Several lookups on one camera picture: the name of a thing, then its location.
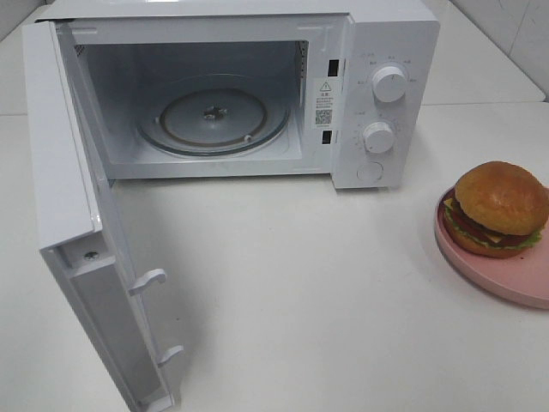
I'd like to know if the round white door button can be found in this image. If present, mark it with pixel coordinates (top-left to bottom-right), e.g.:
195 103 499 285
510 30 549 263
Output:
357 161 383 185

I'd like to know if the white timer knob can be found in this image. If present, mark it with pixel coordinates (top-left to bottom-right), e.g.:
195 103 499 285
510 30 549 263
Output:
363 121 396 154

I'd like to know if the white microwave door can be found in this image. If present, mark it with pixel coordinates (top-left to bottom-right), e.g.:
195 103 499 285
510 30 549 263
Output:
23 21 183 411

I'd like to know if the toy hamburger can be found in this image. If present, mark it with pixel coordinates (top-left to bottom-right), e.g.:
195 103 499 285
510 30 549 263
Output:
440 161 548 258

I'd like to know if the pink round plate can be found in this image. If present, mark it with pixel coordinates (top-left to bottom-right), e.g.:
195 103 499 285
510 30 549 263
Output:
434 204 548 310

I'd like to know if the glass microwave turntable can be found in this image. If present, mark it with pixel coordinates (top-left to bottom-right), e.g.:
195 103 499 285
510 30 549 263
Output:
136 74 292 157

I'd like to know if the white microwave oven body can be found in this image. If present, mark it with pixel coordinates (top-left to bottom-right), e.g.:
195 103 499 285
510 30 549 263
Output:
34 1 439 189

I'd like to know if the upper white power knob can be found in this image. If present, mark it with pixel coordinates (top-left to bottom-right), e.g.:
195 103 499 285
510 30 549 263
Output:
371 63 407 103

